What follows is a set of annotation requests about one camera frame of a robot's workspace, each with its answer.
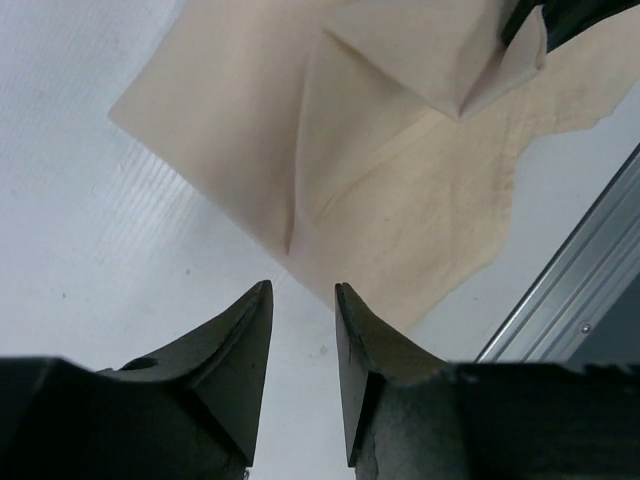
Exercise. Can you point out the aluminium front rail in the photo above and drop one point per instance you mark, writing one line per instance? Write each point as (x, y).
(589, 272)

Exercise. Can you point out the beige cloth mat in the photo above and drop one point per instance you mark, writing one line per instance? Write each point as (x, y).
(398, 146)

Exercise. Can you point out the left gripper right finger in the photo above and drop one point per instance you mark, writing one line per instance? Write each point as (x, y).
(408, 414)

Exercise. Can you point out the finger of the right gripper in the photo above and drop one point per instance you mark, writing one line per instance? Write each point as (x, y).
(565, 19)
(518, 15)

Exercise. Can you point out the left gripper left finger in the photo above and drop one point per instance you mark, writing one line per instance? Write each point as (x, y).
(189, 410)

